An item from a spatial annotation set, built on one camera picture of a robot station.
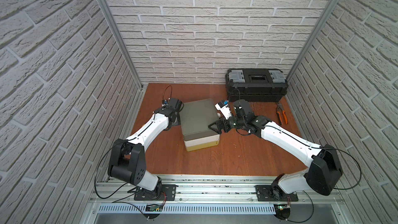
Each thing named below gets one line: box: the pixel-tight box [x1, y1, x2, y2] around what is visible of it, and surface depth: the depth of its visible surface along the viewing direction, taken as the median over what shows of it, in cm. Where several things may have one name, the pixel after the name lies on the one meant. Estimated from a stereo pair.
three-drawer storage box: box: [179, 98, 221, 152], surface depth 79 cm
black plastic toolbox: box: [224, 68, 289, 103], surface depth 102 cm
